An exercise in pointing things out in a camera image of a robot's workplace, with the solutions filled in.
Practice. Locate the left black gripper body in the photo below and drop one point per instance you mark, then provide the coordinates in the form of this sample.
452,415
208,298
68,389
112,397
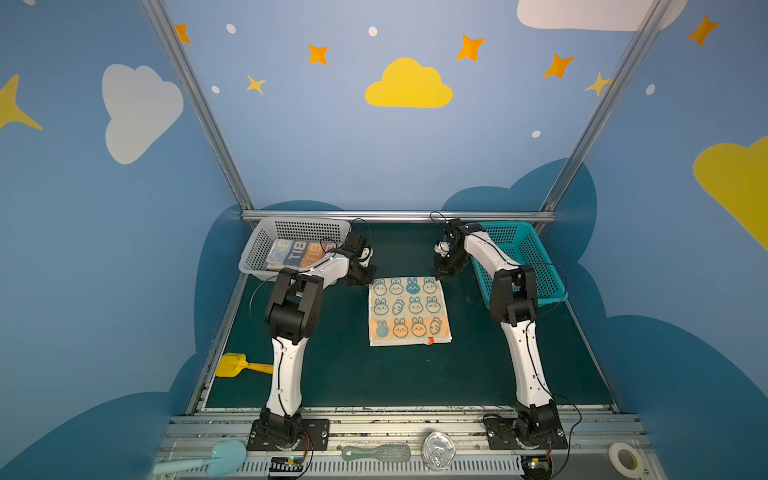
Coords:
362,273

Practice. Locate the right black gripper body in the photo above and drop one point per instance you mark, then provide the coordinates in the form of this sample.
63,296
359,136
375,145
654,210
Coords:
447,264

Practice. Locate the blue patterned towel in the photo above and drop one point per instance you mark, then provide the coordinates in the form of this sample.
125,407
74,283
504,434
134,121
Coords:
407,311

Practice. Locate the cream rabbit lettered towel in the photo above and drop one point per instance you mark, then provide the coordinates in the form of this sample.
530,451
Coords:
296,254

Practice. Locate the white perforated plastic basket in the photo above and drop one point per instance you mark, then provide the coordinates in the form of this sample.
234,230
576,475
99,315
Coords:
252,261

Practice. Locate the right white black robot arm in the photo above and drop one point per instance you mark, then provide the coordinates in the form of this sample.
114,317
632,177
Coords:
513,303

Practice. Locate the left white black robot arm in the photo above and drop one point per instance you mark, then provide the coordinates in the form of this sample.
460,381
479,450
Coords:
292,314

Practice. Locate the teal perforated plastic basket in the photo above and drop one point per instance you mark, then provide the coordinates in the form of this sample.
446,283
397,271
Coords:
520,242

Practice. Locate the yellow plastic scoop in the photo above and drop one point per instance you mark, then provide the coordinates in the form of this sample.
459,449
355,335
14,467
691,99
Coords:
231,365

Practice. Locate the green plastic brush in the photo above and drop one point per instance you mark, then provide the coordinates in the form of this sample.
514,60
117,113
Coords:
387,453

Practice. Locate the left small circuit board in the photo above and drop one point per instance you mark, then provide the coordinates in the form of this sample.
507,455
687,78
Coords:
285,468

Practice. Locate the small circuit board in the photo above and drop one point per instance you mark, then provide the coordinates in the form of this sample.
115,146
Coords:
285,468
536,468

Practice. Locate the right small circuit board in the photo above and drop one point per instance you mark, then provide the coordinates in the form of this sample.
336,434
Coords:
536,468

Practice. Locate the white tape roll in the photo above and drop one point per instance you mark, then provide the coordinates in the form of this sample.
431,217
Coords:
626,460

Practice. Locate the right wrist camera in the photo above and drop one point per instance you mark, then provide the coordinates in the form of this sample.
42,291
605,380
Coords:
455,231

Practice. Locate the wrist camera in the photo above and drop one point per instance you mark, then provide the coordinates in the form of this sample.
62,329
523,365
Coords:
455,231
354,245

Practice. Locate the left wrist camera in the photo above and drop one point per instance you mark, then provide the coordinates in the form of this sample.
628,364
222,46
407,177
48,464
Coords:
354,245

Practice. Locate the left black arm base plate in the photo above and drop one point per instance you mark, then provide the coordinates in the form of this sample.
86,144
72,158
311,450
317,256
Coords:
315,433

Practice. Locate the aluminium front rail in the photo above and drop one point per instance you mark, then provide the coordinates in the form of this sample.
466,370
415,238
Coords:
589,434

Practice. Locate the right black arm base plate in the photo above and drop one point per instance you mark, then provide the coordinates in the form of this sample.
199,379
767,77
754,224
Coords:
502,433

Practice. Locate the aluminium frame left post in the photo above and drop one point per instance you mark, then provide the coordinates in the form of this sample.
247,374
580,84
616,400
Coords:
161,20

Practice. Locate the aluminium frame post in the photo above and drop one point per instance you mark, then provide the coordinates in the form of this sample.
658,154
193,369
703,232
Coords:
638,47
161,20

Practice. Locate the aluminium frame right post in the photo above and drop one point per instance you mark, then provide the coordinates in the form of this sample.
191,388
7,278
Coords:
638,47

